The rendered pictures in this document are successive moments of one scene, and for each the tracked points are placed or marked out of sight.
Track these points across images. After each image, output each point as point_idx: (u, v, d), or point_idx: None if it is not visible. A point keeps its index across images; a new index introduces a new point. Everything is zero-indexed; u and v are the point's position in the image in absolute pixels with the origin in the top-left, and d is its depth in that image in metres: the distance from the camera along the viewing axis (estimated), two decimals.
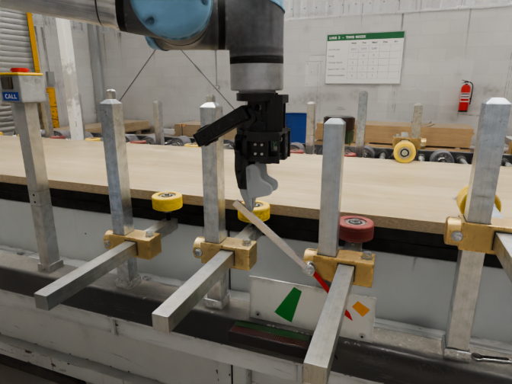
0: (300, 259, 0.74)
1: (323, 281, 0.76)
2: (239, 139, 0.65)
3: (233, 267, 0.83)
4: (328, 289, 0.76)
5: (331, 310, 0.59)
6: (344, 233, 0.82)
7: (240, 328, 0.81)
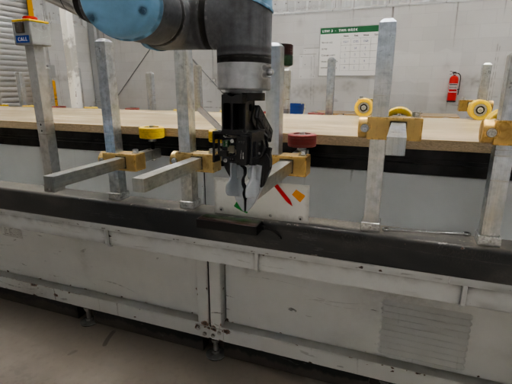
0: None
1: None
2: None
3: (201, 171, 1.04)
4: None
5: None
6: (292, 141, 1.05)
7: (206, 217, 1.01)
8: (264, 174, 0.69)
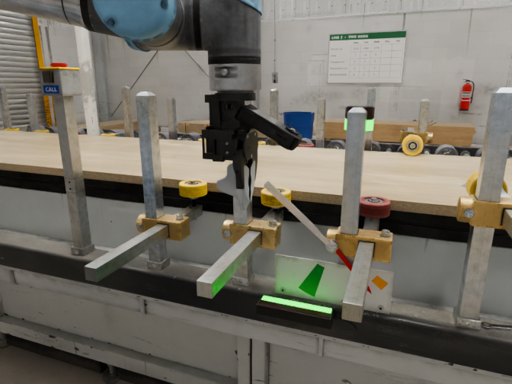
0: (324, 237, 0.81)
1: (345, 257, 0.83)
2: None
3: (260, 246, 0.90)
4: (350, 264, 0.83)
5: (360, 267, 0.69)
6: (365, 210, 0.92)
7: (267, 302, 0.87)
8: (237, 176, 0.67)
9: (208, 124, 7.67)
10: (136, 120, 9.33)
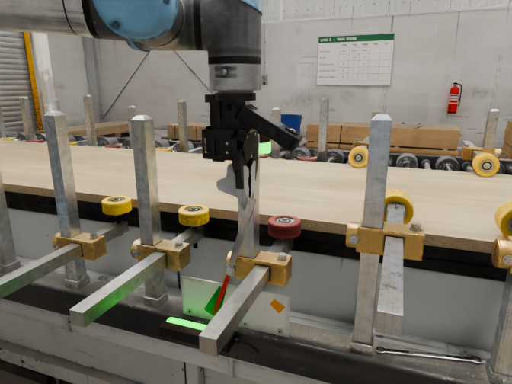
0: (234, 262, 0.80)
1: (227, 283, 0.84)
2: None
3: (166, 267, 0.89)
4: (224, 289, 0.84)
5: (239, 295, 0.69)
6: (273, 231, 0.91)
7: (171, 324, 0.87)
8: (236, 176, 0.67)
9: (197, 126, 7.67)
10: None
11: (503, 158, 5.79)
